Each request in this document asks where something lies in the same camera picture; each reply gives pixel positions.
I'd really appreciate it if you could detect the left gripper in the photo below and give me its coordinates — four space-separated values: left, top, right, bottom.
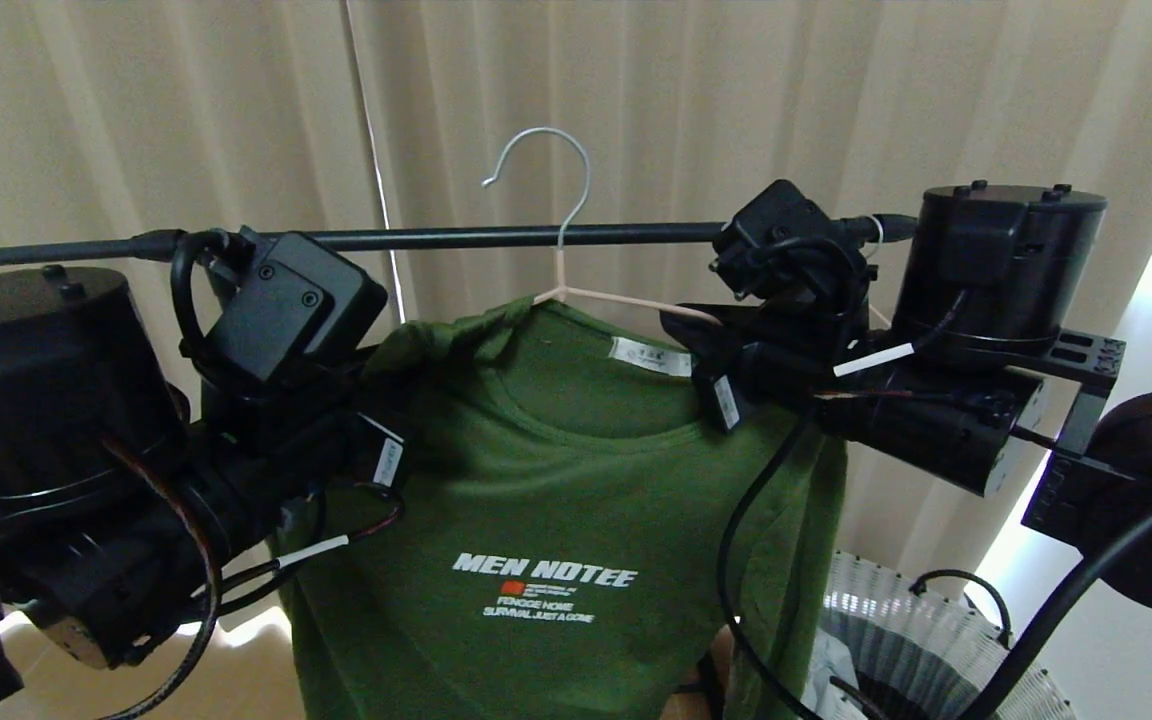
0 400 407 666

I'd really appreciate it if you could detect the black clothes rack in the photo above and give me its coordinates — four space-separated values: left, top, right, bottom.
0 213 922 276

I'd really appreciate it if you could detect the white laundry basket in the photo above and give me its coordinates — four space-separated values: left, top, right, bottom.
806 553 1077 720

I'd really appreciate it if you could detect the pink clothes hanger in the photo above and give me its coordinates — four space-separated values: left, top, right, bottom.
856 215 895 331
481 127 727 326

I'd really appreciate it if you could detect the green shirt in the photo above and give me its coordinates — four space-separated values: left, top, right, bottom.
276 298 849 720

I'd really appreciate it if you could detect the beige curtain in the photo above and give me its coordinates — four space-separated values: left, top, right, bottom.
0 0 1152 641

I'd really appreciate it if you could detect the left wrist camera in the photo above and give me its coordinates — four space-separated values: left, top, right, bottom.
201 228 389 401

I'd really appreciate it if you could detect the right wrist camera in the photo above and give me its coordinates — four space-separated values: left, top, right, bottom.
711 180 872 301

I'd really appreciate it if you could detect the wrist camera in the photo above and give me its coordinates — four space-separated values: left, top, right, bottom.
711 180 872 301
201 228 389 401

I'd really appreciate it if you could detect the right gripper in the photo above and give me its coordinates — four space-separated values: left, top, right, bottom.
691 300 1047 496

